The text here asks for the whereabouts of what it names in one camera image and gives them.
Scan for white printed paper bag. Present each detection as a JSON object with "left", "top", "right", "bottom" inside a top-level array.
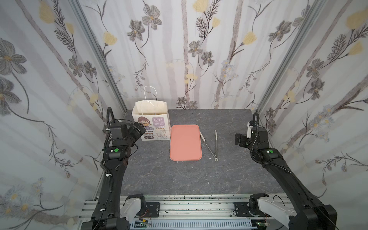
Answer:
[{"left": 132, "top": 98, "right": 171, "bottom": 141}]

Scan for metal food tongs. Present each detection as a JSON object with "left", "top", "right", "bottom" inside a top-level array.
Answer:
[{"left": 199, "top": 130, "right": 219, "bottom": 161}]

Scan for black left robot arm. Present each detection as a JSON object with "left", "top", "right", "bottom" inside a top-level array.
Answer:
[{"left": 81, "top": 107, "right": 146, "bottom": 230}]

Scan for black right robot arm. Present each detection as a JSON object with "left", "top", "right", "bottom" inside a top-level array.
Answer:
[{"left": 235, "top": 112, "right": 338, "bottom": 230}]

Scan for pink tray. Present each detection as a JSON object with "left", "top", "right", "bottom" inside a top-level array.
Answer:
[{"left": 170, "top": 125, "right": 202, "bottom": 161}]

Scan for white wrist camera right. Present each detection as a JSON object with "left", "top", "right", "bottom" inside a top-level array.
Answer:
[{"left": 246, "top": 121, "right": 254, "bottom": 139}]

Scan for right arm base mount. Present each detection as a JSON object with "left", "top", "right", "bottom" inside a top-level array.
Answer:
[{"left": 234, "top": 202, "right": 260, "bottom": 217}]

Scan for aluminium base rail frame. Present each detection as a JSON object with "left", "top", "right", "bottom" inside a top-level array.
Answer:
[{"left": 77, "top": 194, "right": 320, "bottom": 230}]

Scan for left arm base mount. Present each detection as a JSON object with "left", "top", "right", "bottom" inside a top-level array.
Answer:
[{"left": 141, "top": 202, "right": 161, "bottom": 218}]

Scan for white ventilated cable duct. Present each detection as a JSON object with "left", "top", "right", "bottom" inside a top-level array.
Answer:
[{"left": 130, "top": 219, "right": 257, "bottom": 230}]

